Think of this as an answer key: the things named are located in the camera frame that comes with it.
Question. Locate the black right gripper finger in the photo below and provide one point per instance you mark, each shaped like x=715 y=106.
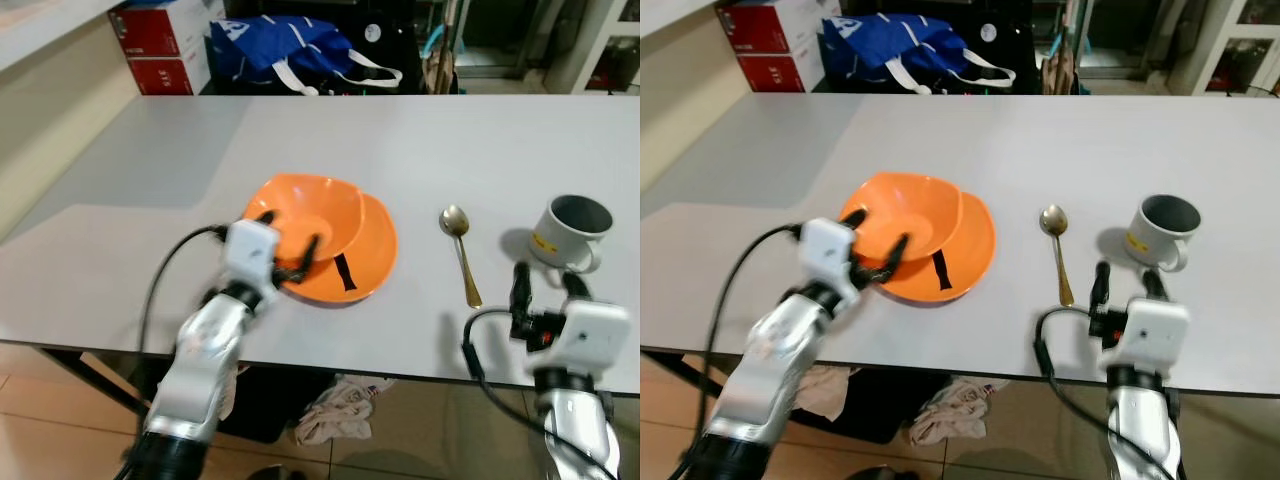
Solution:
x=521 y=290
x=1155 y=284
x=1102 y=285
x=575 y=286

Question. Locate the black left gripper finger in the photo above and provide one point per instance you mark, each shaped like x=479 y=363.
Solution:
x=262 y=217
x=311 y=250
x=857 y=216
x=901 y=250

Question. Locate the orange plastic bowl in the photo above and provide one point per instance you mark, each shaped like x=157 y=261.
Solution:
x=310 y=205
x=905 y=205

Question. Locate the white ceramic mug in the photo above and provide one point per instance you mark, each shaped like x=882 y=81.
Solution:
x=1145 y=238
x=550 y=240

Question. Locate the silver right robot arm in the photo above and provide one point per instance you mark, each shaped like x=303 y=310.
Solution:
x=1145 y=420
x=575 y=420

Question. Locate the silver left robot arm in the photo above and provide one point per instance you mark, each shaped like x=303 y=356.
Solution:
x=780 y=350
x=200 y=360

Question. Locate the orange plastic plate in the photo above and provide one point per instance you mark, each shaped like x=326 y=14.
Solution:
x=375 y=250
x=975 y=250

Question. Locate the brass metal spoon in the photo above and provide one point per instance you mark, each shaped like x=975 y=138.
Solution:
x=455 y=220
x=1052 y=220

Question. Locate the black fabric bag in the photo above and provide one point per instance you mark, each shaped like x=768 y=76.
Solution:
x=270 y=405
x=880 y=400

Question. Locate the crumpled white cloth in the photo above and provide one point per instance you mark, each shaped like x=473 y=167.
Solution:
x=335 y=415
x=945 y=415

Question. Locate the red white cardboard box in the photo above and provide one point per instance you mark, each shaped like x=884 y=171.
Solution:
x=160 y=76
x=765 y=25
x=160 y=28
x=770 y=73

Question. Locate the brown folded umbrella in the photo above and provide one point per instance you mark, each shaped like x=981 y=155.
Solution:
x=1057 y=72
x=440 y=72

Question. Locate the white cabinet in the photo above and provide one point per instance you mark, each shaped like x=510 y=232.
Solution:
x=610 y=50
x=1230 y=50

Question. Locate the white shelf board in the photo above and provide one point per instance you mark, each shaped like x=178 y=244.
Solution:
x=670 y=12
x=40 y=30

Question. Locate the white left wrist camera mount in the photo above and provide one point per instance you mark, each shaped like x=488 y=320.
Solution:
x=828 y=248
x=250 y=250

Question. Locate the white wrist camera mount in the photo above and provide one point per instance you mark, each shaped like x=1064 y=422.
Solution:
x=1158 y=332
x=828 y=248
x=250 y=250
x=595 y=335

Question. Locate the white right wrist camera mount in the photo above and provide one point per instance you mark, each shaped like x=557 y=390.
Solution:
x=1158 y=332
x=595 y=335

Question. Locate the black metal table frame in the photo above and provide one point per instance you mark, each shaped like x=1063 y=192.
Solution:
x=95 y=380
x=680 y=375

